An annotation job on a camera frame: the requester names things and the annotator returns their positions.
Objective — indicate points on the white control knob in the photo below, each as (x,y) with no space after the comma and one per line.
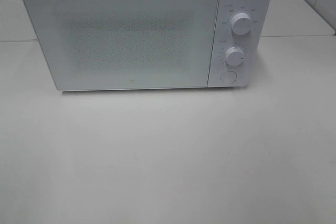
(234,56)
(241,23)

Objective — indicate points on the round white door button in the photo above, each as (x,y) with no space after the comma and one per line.
(228,78)

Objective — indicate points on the white microwave door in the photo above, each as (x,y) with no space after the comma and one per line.
(125,44)

